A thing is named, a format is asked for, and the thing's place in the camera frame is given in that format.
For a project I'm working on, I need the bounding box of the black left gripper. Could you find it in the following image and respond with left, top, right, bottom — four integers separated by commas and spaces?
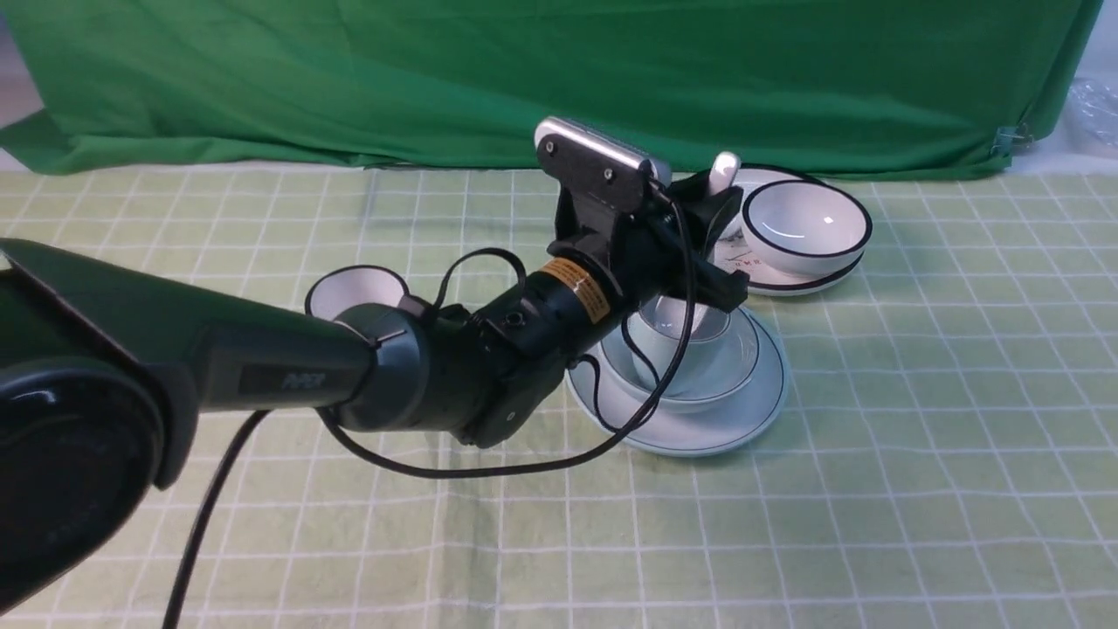
550, 170, 749, 312

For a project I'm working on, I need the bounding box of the white ceramic spoon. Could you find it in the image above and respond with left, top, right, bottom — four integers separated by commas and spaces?
705, 151, 742, 197

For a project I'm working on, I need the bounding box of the thin-rimmed white cup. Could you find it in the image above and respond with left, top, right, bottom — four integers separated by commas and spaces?
628, 297, 732, 397

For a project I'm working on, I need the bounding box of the thin-rimmed shallow white bowl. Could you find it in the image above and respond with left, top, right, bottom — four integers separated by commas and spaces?
598, 309, 760, 411

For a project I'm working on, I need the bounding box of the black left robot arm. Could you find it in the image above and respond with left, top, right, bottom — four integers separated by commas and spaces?
3, 174, 748, 612

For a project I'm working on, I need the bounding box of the black-rimmed large white plate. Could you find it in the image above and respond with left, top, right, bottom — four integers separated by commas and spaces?
712, 166, 873, 297

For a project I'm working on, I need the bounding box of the black-rimmed white bowl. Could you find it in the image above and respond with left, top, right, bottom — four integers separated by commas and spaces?
740, 180, 873, 279

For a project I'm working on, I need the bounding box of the thin-rimmed white plate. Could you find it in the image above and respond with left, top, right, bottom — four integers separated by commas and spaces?
566, 309, 792, 458

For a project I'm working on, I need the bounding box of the green backdrop cloth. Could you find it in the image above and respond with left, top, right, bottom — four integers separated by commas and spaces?
3, 1, 1101, 180

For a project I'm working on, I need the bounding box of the green checkered tablecloth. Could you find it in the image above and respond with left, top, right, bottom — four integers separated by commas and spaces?
1, 169, 1117, 628

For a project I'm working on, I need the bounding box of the metal clip on backdrop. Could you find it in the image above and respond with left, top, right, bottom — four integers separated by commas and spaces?
991, 125, 1034, 158

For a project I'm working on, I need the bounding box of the black-rimmed white cup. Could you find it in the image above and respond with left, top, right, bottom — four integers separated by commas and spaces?
304, 266, 411, 320

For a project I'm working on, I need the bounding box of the clear plastic wrap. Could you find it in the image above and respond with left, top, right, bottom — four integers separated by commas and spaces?
1065, 77, 1117, 160

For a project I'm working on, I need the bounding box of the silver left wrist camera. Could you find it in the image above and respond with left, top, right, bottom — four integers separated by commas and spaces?
534, 116, 673, 212

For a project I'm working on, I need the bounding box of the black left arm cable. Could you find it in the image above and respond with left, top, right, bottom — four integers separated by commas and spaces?
162, 188, 700, 629

